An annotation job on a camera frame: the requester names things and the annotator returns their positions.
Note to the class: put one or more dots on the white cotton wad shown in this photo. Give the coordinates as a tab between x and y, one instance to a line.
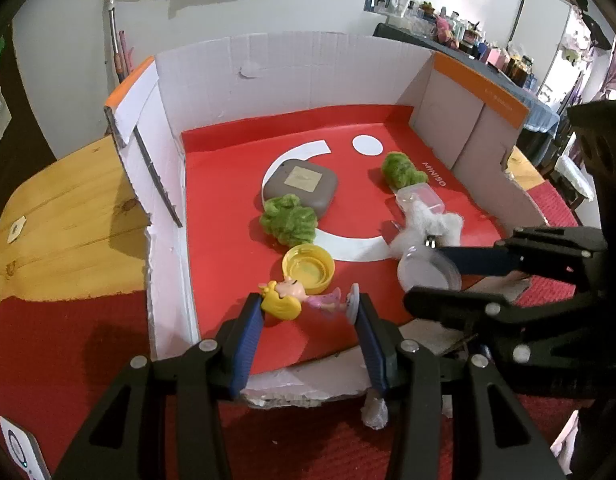
423	227

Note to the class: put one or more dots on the wooden table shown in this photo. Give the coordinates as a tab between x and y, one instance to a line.
73	210

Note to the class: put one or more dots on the orange cardboard box red bottom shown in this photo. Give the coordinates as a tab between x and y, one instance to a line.
228	160

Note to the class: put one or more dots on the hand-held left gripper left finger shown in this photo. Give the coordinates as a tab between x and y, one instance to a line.
243	347

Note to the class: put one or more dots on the black serrated strip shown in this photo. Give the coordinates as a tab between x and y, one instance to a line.
158	177

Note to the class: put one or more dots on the blonde doll figure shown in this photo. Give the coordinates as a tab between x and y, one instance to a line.
283	302

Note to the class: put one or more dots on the side table with blue cloth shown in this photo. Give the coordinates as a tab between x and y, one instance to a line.
538	115

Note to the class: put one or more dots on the white electronic device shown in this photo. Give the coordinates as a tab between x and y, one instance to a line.
23	450

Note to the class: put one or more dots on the green pompom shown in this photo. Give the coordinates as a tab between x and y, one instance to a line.
288	220
400	170

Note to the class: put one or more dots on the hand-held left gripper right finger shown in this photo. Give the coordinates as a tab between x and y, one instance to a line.
373	347

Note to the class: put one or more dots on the yellow bottle cap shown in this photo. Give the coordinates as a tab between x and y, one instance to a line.
308	270

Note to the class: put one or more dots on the small paper sticker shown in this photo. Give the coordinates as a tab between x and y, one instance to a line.
16	229

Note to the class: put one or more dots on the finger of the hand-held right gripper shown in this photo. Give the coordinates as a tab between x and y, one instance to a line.
458	305
478	260

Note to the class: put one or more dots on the grey rounded case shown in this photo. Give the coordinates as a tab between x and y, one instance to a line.
300	180

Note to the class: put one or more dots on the pink stick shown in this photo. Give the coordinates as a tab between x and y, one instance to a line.
125	55

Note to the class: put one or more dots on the red woven tablecloth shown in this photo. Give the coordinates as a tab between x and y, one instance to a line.
63	350

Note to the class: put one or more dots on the purple curtain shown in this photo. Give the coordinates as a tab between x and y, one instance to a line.
615	72

